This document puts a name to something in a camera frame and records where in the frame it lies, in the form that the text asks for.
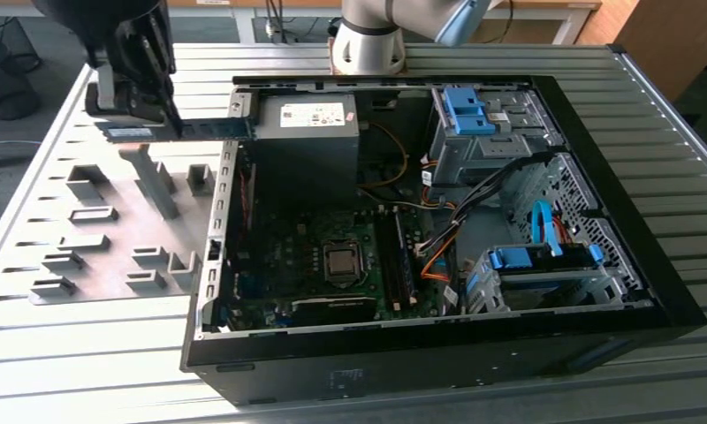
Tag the grey plastic parts rack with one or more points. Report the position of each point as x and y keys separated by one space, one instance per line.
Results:
x=108 y=285

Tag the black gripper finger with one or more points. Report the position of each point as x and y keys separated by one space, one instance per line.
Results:
x=153 y=53
x=129 y=103

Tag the blue disk carrier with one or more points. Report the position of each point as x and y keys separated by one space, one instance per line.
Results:
x=510 y=258

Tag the dark green RAM stick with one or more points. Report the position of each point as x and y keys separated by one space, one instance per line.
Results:
x=212 y=130

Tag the metal optical drive cage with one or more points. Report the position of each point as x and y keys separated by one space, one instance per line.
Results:
x=495 y=150

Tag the silver CPU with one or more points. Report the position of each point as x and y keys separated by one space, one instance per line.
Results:
x=341 y=262

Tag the black graphics card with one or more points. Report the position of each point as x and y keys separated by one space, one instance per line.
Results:
x=332 y=309

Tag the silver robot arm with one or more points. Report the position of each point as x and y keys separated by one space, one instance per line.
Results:
x=366 y=48

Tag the grey power supply unit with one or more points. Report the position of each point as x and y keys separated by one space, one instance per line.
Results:
x=305 y=163

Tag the motherboard RAM slot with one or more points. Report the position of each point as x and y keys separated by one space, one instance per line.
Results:
x=383 y=260
x=398 y=260
x=390 y=260

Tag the black open PC case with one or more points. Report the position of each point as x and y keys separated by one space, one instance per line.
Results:
x=388 y=366

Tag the blue plastic drive bracket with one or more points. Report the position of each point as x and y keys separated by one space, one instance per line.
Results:
x=474 y=126
x=462 y=101

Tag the wooden cabinet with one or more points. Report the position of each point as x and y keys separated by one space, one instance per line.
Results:
x=671 y=40

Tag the metal disk bay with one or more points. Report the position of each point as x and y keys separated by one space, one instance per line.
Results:
x=566 y=287

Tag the green Dell motherboard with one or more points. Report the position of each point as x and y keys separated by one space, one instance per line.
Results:
x=283 y=256

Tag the CPU socket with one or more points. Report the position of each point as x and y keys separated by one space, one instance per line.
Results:
x=324 y=265

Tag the wooden desk white legs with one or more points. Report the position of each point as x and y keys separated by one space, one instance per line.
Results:
x=570 y=26

